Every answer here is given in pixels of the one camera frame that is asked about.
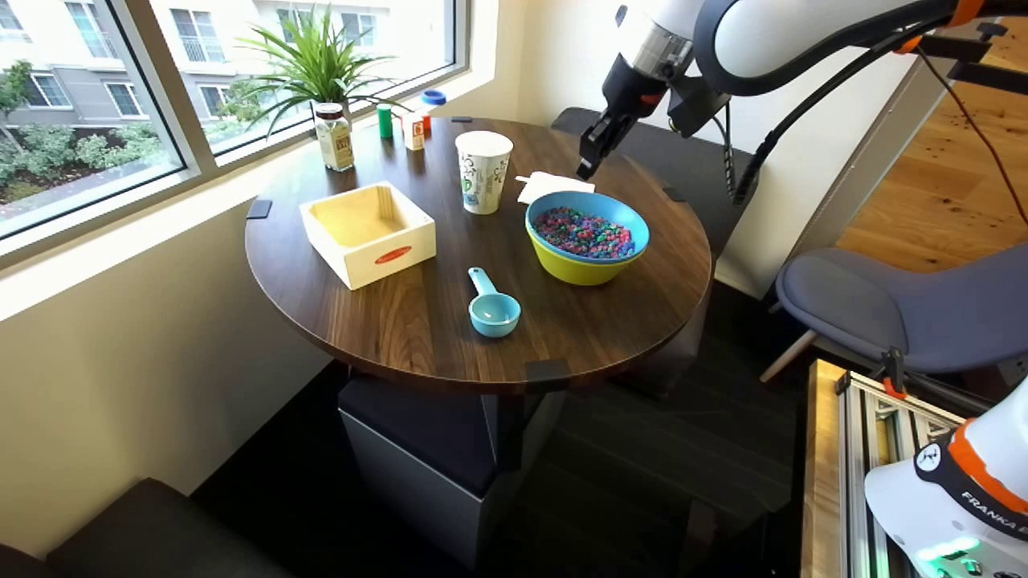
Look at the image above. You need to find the blue bowl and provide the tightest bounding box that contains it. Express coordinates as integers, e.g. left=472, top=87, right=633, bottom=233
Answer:
left=525, top=190, right=651, bottom=267

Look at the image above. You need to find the yellow bowl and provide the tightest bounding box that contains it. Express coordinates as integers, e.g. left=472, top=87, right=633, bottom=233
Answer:
left=525, top=221, right=648, bottom=287

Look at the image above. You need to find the white napkin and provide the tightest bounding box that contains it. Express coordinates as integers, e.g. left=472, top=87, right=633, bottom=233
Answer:
left=515, top=170, right=597, bottom=206

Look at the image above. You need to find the heap of coloured beads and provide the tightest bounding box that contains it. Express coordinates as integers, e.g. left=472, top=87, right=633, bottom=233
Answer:
left=533, top=206, right=636, bottom=260

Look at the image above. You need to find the white paper cup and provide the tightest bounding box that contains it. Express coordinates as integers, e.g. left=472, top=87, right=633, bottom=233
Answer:
left=455, top=130, right=515, bottom=216

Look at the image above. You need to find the red container with blue lid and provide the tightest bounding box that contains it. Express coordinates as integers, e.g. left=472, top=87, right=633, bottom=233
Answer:
left=418, top=89, right=448, bottom=134

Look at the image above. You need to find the blue measuring scoop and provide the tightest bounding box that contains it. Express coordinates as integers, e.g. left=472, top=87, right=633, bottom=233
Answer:
left=467, top=267, right=523, bottom=339

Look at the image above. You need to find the wooden box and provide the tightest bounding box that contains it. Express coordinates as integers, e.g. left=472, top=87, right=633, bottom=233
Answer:
left=299, top=181, right=438, bottom=291

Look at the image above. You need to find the glass spice jar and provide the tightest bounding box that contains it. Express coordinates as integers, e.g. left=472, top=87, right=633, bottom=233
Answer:
left=312, top=102, right=357, bottom=173

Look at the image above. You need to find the green potted plant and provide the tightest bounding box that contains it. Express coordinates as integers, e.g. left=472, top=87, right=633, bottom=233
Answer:
left=217, top=6, right=412, bottom=139

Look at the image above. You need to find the grey blue chair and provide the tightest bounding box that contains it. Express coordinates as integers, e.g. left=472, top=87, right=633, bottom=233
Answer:
left=758, top=243, right=1028, bottom=385

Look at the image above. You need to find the orange clamp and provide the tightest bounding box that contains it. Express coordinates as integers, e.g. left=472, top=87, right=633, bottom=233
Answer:
left=879, top=346, right=909, bottom=401

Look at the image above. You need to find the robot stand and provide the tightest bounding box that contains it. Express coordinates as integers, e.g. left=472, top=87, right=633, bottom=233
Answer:
left=802, top=359, right=990, bottom=578

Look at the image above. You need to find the black and grey ottoman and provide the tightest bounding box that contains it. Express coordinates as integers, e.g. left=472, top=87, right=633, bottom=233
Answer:
left=337, top=374, right=569, bottom=569

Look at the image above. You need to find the window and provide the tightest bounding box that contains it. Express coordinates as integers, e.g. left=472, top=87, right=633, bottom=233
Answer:
left=0, top=0, right=475, bottom=270

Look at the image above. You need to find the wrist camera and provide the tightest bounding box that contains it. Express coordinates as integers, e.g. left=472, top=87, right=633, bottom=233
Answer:
left=667, top=75, right=732, bottom=138

